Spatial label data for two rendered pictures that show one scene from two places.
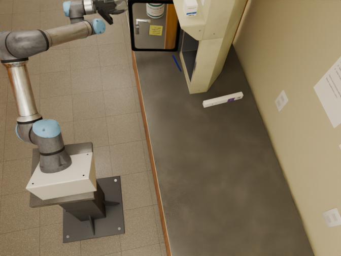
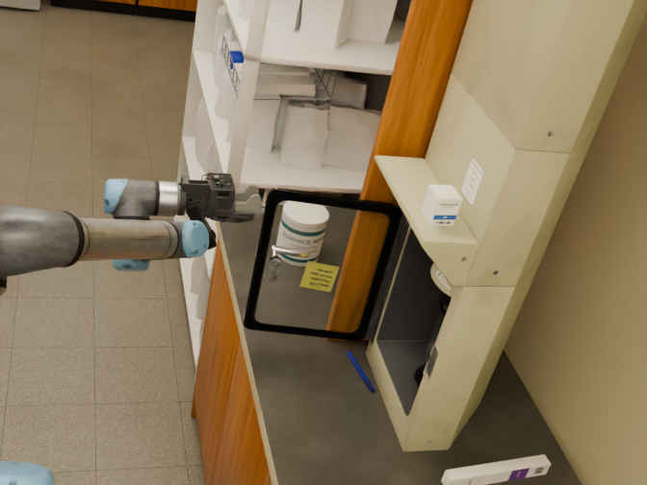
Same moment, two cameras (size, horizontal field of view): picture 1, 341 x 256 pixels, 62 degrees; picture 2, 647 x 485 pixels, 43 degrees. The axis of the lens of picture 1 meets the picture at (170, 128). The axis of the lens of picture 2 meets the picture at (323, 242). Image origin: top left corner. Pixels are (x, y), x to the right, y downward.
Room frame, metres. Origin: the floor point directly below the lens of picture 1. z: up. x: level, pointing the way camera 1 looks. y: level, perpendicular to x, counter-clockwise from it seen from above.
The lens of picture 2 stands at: (-0.28, 0.24, 2.29)
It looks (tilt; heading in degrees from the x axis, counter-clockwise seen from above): 33 degrees down; 358
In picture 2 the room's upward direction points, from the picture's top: 14 degrees clockwise
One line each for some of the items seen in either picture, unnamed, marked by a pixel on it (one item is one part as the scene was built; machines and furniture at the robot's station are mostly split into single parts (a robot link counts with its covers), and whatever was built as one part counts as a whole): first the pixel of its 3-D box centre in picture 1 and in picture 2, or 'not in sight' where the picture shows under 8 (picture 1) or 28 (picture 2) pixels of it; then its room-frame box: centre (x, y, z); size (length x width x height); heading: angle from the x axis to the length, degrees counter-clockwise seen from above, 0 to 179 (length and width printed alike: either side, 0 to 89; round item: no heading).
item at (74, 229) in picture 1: (81, 194); not in sight; (0.41, 0.54, 0.45); 0.48 x 0.48 x 0.90; 16
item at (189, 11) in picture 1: (190, 7); (441, 205); (1.09, -0.01, 1.54); 0.05 x 0.05 x 0.06; 23
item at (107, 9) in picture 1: (104, 4); (206, 197); (1.25, 0.45, 1.34); 0.12 x 0.08 x 0.09; 109
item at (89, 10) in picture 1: (89, 6); (168, 197); (1.23, 0.53, 1.33); 0.08 x 0.05 x 0.08; 19
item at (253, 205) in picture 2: (124, 5); (254, 205); (1.27, 0.35, 1.33); 0.09 x 0.03 x 0.06; 109
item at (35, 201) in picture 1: (63, 173); not in sight; (0.41, 0.54, 0.92); 0.32 x 0.32 x 0.04; 16
